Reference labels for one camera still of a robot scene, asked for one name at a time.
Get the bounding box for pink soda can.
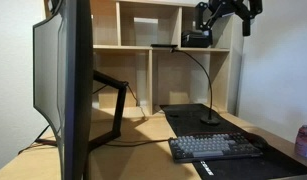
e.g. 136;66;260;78
294;124;307;160

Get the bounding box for light wooden shelf unit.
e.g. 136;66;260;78
42;0;245;121

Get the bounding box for black angular monitor stand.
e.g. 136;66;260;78
87;69;130;151

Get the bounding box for black gooseneck desk lamp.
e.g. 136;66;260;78
150;43;221;126

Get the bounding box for black box device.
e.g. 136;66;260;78
180;29;213;48

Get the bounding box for black curved computer monitor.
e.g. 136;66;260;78
32;0;95;180

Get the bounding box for grey and black keyboard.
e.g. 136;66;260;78
168;131;263;164

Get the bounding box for black computer mouse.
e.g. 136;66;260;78
247;133;270;150

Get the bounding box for black desk mat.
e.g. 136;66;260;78
159;103;307;180

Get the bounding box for black cable to shelf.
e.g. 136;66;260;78
126;84;149;121

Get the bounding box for black monitor cable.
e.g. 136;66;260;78
104;138;171;148

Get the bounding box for red and black cables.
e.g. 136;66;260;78
17;124;58;156

